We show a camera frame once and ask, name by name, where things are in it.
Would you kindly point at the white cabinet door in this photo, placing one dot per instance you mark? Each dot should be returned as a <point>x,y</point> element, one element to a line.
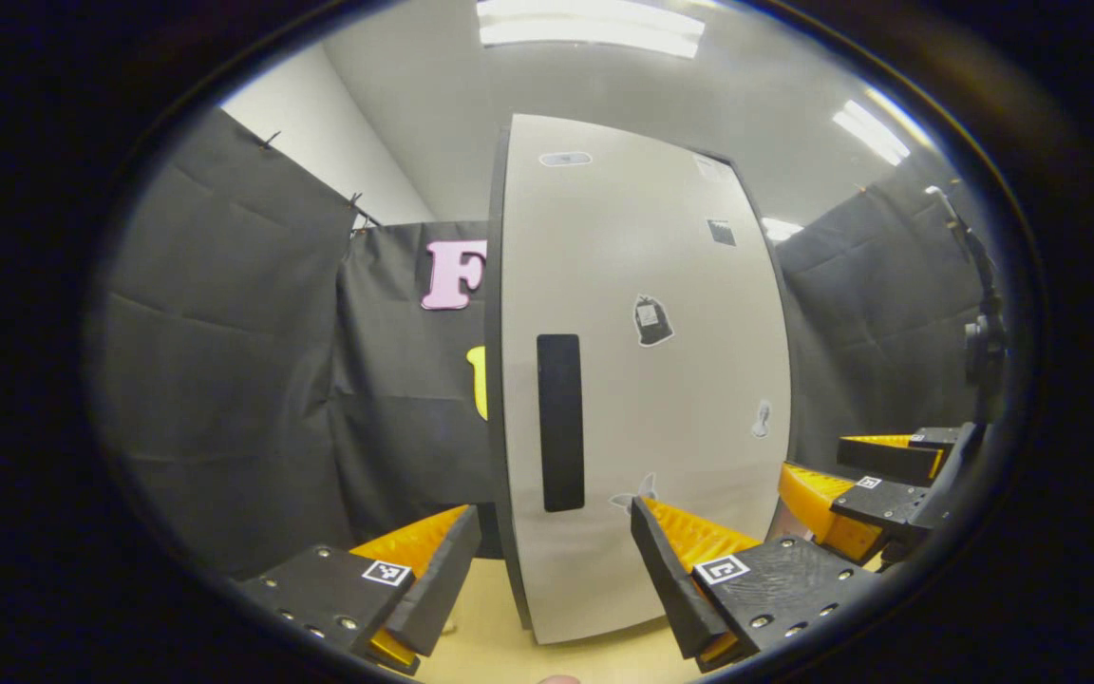
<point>680,456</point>

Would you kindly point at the ceiling light panel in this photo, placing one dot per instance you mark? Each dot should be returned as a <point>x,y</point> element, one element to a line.
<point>594,28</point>
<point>875,133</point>
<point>780,229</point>

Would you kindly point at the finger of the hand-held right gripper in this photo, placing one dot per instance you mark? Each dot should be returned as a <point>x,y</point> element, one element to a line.
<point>889,458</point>
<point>879,503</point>

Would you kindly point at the grey cabinet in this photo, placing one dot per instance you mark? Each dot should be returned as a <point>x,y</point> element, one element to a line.
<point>496,456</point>

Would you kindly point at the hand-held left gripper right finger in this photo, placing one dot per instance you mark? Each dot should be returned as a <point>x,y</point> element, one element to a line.
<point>670,589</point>

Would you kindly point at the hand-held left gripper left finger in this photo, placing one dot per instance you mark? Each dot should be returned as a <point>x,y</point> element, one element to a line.
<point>438,589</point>

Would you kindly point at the black backdrop cloth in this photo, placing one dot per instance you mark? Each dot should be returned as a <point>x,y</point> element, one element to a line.
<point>224,380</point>

